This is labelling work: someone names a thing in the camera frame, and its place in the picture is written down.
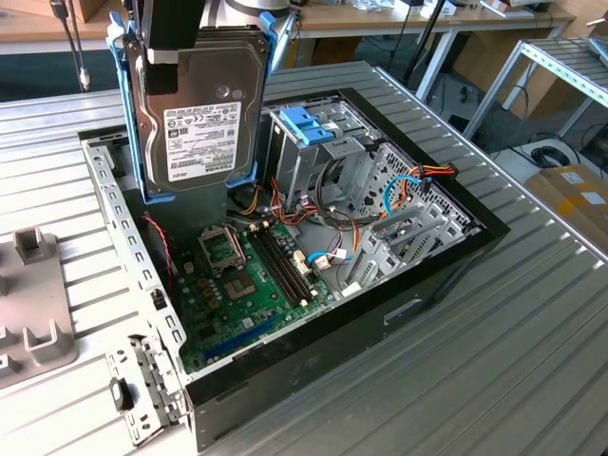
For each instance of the blue plastic bay latch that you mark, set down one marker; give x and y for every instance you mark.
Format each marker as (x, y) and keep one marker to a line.
(304, 126)

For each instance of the blue expansion slot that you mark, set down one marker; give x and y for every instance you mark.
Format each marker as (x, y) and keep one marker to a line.
(242, 336)

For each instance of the wooden box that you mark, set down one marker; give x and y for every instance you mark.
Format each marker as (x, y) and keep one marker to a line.
(95, 9)

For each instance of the CPU socket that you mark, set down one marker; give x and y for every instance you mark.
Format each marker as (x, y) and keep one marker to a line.
(241, 286)

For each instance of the grey metal disk bay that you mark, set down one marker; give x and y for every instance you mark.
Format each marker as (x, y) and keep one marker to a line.
(380, 247)

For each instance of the grey expansion bracket clamp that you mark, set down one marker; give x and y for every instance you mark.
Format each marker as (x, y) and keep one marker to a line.
(157, 380)

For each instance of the wooden top desk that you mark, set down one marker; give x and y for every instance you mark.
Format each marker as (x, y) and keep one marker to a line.
(332, 21)

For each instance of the white metal slat rack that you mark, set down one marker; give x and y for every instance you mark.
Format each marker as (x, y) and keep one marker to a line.
(560, 62)

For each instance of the white board power connector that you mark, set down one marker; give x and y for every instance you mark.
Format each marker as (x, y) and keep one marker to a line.
(302, 263)

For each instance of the green motherboard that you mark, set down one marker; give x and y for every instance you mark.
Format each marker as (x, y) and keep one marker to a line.
(237, 313)

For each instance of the black RAM slot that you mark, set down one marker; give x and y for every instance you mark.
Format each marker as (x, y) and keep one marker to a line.
(271, 263)
(288, 263)
(282, 263)
(276, 263)

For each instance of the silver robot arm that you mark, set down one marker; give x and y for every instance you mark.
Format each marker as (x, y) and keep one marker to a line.
(223, 16)

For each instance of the cardboard box with labels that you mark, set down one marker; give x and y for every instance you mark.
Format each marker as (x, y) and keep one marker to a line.
(570, 209)

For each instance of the black open PC case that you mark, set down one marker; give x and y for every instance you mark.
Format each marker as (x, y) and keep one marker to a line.
(332, 361)

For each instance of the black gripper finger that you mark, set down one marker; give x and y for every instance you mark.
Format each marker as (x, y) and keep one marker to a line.
(166, 28)

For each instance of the grey metal drive cage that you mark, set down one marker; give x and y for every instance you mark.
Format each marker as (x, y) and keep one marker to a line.
(290, 166)

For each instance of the hard disk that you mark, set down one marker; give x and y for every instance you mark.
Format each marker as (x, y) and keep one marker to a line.
(204, 133)

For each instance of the grey parts rack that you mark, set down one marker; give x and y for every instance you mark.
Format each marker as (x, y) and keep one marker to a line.
(33, 297)

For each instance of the black tripod pole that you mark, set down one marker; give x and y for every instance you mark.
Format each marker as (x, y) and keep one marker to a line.
(427, 33)

